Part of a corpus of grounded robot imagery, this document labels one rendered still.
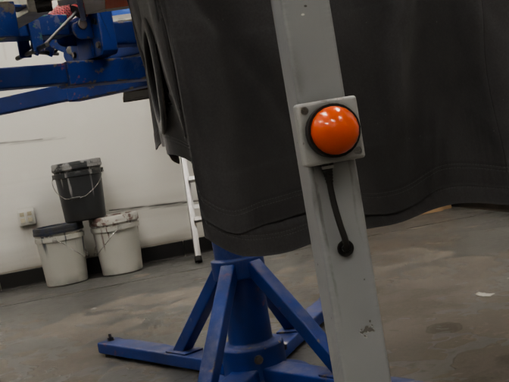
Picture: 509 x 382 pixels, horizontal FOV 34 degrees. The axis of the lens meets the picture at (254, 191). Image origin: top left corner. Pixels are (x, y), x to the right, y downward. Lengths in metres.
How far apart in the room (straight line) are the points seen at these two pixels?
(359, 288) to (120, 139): 4.93
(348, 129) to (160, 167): 4.96
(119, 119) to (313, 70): 4.93
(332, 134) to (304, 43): 0.08
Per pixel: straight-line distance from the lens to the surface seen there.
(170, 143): 1.02
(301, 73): 0.66
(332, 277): 0.67
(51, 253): 5.23
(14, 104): 2.60
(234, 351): 2.29
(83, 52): 2.13
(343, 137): 0.62
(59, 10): 2.17
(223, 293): 2.19
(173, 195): 5.58
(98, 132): 5.57
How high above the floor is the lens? 0.65
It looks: 3 degrees down
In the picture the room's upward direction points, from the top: 10 degrees counter-clockwise
